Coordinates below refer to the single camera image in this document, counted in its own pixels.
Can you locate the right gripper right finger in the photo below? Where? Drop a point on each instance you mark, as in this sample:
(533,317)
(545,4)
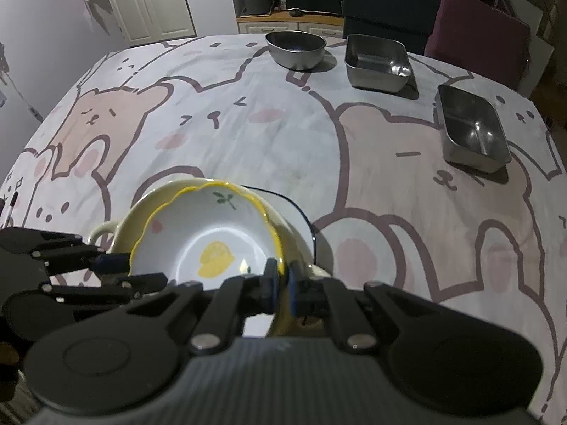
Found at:
(328,299)

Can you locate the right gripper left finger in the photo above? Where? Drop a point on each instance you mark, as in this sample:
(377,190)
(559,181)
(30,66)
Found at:
(221,314)

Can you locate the lemon pattern scalloped bowl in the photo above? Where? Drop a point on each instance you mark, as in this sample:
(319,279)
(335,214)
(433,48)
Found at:
(208,233)

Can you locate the cream two-handled bowl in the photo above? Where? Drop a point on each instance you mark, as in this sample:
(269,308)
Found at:
(127,231)

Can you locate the white square plate blue rim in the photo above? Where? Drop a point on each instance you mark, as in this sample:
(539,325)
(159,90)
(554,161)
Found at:
(295,228)

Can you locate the steel rectangular container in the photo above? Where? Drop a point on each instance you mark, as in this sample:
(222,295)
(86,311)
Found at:
(472,134)
(376,63)

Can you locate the round steel bowl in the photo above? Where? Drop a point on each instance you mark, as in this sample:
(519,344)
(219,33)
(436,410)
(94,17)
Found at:
(296,50)

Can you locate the black white marker pen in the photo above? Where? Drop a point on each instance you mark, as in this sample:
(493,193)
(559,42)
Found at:
(9,221)

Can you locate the bear pattern tablecloth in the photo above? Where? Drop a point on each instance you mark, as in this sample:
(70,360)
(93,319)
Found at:
(365,167)

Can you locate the wooden low drawer bench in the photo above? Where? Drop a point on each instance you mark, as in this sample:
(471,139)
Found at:
(278,21)

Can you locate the white lower cabinet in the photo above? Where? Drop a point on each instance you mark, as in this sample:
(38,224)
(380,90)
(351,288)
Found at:
(148,21)

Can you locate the dark green chair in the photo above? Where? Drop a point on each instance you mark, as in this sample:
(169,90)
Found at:
(410,22)

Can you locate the maroon chair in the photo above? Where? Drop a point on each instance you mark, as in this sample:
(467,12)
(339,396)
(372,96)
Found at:
(475,36)

